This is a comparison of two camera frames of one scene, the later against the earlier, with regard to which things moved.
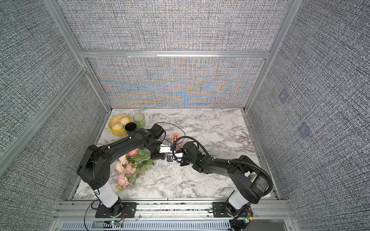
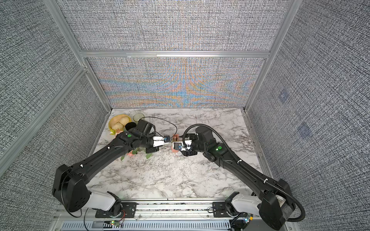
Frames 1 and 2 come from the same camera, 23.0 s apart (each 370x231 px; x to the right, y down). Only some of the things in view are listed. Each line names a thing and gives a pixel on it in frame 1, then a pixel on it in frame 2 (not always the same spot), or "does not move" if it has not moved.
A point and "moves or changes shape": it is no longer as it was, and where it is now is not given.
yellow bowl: [117, 124] does not move
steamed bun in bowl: [117, 126] does not move
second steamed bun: [125, 120] does not move
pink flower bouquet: [131, 164] -> [130, 153]
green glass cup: [139, 119] does not move
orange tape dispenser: [174, 137] moves or changes shape
